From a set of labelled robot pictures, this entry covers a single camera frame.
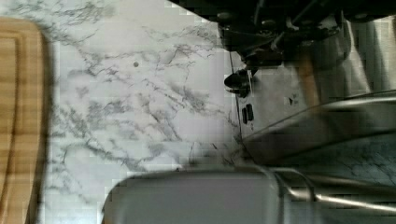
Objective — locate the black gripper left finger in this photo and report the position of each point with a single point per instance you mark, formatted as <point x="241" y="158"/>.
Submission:
<point x="249" y="40"/>

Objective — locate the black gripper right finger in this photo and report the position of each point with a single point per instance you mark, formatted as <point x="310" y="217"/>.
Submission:
<point x="280" y="47"/>

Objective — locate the black toaster lever knob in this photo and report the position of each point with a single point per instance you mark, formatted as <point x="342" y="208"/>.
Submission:
<point x="240" y="82"/>

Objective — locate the stainless steel toaster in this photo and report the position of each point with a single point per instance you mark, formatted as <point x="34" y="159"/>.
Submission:
<point x="333" y="92"/>

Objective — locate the grey rounded tray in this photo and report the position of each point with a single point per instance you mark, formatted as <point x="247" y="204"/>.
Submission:
<point x="195" y="197"/>

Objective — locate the bamboo cutting board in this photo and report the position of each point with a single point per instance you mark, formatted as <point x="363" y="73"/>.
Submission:
<point x="25" y="103"/>

